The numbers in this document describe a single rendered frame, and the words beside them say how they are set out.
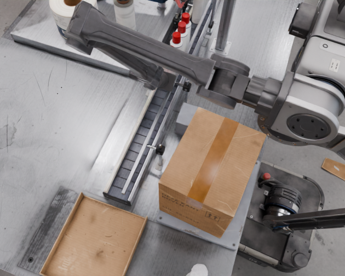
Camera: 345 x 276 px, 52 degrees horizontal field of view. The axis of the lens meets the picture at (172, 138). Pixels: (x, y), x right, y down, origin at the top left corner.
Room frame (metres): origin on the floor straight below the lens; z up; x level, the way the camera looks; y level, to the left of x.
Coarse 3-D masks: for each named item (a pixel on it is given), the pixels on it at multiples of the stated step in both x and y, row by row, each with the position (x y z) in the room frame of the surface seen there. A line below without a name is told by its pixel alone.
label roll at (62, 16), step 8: (56, 0) 1.23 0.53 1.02; (64, 0) 1.24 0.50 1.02; (72, 0) 1.27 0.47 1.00; (80, 0) 1.26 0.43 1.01; (88, 0) 1.24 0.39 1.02; (56, 8) 1.18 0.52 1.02; (64, 8) 1.19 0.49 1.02; (72, 8) 1.19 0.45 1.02; (96, 8) 1.23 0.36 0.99; (56, 16) 1.16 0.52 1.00; (64, 16) 1.14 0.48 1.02; (56, 24) 1.18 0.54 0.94; (64, 24) 1.14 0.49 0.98; (64, 32) 1.15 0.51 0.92
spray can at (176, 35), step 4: (176, 32) 1.02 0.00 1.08; (172, 36) 1.00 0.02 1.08; (176, 36) 1.00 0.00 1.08; (180, 36) 1.00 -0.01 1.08; (172, 40) 1.00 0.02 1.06; (176, 40) 0.99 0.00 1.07; (180, 40) 1.00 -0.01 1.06; (172, 44) 0.99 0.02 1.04; (176, 44) 0.99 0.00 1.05; (180, 44) 1.00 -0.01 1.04; (180, 48) 0.99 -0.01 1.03
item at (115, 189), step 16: (208, 16) 1.37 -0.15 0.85; (192, 32) 1.23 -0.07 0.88; (192, 48) 1.13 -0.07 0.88; (176, 80) 0.94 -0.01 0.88; (160, 96) 0.86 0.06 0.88; (144, 128) 0.70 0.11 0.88; (128, 160) 0.56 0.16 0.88; (144, 160) 0.56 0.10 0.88; (128, 176) 0.49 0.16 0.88; (112, 192) 0.43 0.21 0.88; (128, 192) 0.43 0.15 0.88
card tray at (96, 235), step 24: (72, 216) 0.34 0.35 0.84; (96, 216) 0.35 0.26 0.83; (120, 216) 0.35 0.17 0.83; (72, 240) 0.26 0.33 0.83; (96, 240) 0.26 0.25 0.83; (120, 240) 0.27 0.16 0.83; (48, 264) 0.18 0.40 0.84; (72, 264) 0.18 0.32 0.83; (96, 264) 0.18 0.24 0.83; (120, 264) 0.19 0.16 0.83
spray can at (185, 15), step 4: (184, 16) 1.11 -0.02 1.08; (188, 16) 1.11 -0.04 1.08; (180, 20) 1.13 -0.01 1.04; (184, 20) 1.10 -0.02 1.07; (188, 20) 1.11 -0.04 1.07; (188, 24) 1.10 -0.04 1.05; (188, 28) 1.10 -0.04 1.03; (188, 32) 1.10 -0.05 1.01; (188, 36) 1.10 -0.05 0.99; (188, 40) 1.10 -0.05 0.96; (188, 44) 1.10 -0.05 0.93
